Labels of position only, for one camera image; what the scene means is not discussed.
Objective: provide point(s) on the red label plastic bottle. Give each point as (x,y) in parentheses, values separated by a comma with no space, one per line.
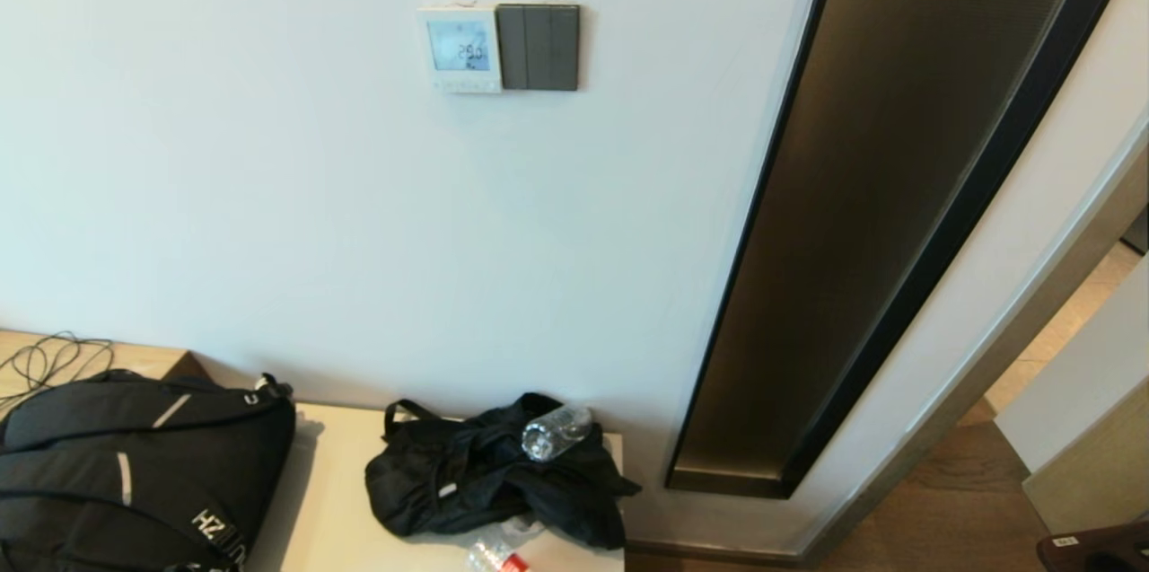
(503,561)

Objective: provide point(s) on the small crumpled black bag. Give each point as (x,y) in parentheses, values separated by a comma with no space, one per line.
(467,482)

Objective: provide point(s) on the dark bronze recessed wall panel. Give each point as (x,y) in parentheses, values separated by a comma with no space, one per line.
(862,195)

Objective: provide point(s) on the white wall thermostat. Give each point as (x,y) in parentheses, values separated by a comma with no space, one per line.
(460,47)

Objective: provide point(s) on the dark brown object white label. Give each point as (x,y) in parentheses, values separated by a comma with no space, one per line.
(1095,550)

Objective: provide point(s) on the white door with wooden edge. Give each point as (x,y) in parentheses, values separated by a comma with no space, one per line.
(1086,392)

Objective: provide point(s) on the grey door frame trim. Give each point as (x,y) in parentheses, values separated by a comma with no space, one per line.
(1023,321)

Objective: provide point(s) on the grey wall switch panel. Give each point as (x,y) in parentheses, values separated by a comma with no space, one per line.
(539,47)

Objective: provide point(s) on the clear plastic water bottle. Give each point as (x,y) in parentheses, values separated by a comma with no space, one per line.
(549,435)

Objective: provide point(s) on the large black backpack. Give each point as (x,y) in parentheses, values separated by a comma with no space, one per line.
(135,464)

